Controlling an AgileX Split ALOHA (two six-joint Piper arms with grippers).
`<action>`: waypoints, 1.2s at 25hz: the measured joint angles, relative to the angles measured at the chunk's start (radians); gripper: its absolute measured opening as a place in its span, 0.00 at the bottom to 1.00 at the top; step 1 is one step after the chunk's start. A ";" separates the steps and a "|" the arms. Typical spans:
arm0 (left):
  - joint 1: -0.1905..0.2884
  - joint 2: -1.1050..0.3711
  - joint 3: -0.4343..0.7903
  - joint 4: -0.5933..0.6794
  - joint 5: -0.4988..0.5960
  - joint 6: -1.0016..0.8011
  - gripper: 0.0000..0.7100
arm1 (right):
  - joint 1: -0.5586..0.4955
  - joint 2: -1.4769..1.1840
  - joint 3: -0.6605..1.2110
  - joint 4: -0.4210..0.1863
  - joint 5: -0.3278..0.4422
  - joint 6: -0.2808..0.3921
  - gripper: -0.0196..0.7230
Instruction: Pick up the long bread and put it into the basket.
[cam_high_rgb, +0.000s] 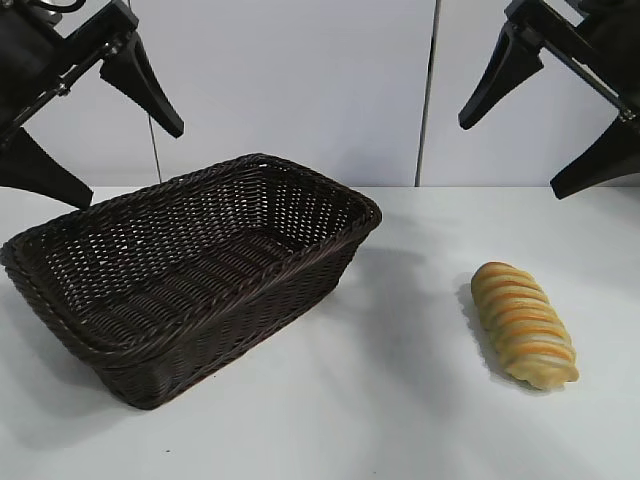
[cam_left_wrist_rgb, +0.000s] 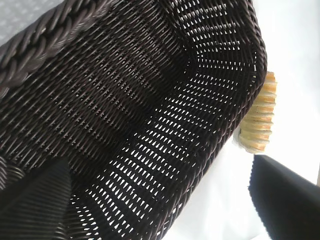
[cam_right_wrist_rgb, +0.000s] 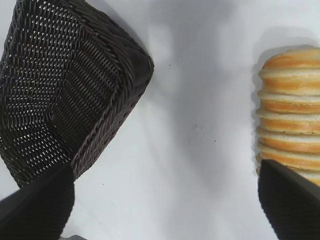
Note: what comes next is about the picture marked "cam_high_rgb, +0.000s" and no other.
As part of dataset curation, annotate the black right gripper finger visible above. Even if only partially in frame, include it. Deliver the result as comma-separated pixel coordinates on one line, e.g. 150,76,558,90
549,117,640,200
458,19,545,131

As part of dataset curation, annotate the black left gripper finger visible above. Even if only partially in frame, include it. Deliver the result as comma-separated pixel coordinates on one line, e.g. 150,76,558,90
99,35,185,140
0,127,95,209

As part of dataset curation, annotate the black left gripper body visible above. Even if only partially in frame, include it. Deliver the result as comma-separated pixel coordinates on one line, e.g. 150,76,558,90
0,0,140,146

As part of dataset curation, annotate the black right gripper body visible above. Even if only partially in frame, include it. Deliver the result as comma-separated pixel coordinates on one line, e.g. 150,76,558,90
504,0,640,124

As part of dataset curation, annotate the long striped bread loaf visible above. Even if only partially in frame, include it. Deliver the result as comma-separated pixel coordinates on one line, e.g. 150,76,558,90
469,260,581,392

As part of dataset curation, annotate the dark brown wicker basket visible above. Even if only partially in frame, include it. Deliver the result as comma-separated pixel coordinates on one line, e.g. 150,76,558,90
0,152,384,412

